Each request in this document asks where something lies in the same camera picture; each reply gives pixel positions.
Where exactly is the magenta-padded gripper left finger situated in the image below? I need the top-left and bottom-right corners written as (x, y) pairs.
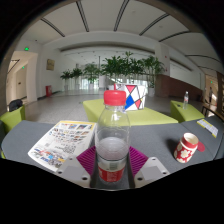
top-left (55, 145), bottom-right (99, 188)

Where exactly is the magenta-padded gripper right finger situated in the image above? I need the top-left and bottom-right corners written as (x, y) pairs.
top-left (128, 145), bottom-right (171, 189)

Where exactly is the clear red-capped water bottle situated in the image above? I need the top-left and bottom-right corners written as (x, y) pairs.
top-left (94, 89), bottom-right (132, 184)

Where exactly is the colourful printed magazine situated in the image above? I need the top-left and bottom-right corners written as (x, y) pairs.
top-left (27, 120), bottom-right (98, 173)

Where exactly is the wide lime green ottoman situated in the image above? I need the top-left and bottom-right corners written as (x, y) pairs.
top-left (82, 98), bottom-right (179, 127)

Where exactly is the flat round red coaster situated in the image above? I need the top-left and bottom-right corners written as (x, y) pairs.
top-left (196, 141), bottom-right (206, 153)

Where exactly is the small lime green ottoman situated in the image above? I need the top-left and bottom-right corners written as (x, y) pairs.
top-left (170, 100), bottom-right (205, 124)

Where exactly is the yellow and white brochure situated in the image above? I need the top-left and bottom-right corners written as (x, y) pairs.
top-left (196, 118), bottom-right (219, 139)

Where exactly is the red blue white patterned cube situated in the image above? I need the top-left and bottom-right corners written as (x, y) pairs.
top-left (114, 83), bottom-right (147, 111)

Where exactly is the small clear plastic bottle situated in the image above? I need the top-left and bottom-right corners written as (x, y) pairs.
top-left (182, 90), bottom-right (190, 110)

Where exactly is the lime green seat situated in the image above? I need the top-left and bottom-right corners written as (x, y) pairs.
top-left (0, 105), bottom-right (26, 134)

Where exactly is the red fire extinguisher box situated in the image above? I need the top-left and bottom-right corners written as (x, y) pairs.
top-left (45, 85), bottom-right (53, 98)

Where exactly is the wooden bench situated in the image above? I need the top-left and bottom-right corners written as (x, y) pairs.
top-left (200, 103), bottom-right (224, 123)

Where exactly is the brown wooden counter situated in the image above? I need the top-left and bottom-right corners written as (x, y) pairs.
top-left (154, 74), bottom-right (204, 102)

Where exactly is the black bag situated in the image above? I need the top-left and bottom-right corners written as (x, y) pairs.
top-left (8, 98), bottom-right (24, 113)

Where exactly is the person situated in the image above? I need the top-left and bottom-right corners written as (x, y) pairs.
top-left (208, 87), bottom-right (214, 104)

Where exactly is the group of potted green plants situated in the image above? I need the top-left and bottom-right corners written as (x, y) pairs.
top-left (60, 51), bottom-right (166, 90)

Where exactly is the framed wall picture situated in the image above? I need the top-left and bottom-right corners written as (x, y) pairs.
top-left (45, 58), bottom-right (56, 71)

